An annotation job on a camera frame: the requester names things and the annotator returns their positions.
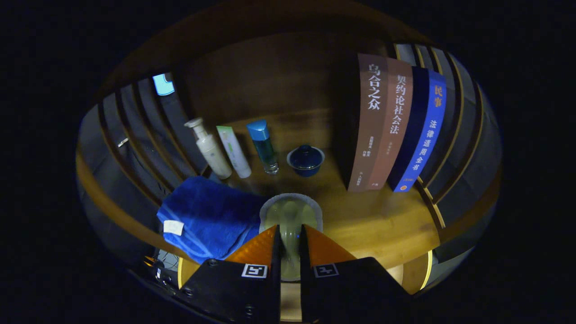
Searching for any dark brown book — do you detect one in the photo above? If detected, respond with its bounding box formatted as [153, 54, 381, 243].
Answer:
[346, 53, 388, 193]

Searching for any white and green tube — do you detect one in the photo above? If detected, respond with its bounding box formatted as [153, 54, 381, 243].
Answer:
[216, 126, 252, 179]

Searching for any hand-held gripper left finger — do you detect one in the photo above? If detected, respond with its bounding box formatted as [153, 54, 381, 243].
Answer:
[177, 224, 282, 324]

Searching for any blue folded towel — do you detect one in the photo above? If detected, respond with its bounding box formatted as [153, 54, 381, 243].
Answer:
[156, 176, 270, 265]

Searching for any reddish brown book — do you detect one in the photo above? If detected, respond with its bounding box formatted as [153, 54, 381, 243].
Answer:
[367, 58, 414, 190]

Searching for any blue lidded teacup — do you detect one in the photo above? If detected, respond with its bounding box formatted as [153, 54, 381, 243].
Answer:
[287, 144, 325, 177]

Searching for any green brush with grey pad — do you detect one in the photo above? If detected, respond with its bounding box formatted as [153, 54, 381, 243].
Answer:
[259, 193, 324, 282]

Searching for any wooden cabinet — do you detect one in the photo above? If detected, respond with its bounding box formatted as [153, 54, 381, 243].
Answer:
[76, 9, 503, 297]

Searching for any teal glass bottle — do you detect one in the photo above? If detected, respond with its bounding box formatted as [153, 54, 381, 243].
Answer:
[246, 120, 279, 175]

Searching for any white pump bottle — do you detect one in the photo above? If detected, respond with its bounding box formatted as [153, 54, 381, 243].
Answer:
[184, 117, 233, 180]

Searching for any blue book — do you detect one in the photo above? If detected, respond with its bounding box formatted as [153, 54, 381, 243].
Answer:
[388, 67, 447, 193]

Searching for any wooden countertop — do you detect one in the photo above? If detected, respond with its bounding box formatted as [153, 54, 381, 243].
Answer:
[178, 108, 441, 288]

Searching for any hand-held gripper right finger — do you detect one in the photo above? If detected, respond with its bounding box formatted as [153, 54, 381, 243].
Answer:
[299, 224, 414, 324]

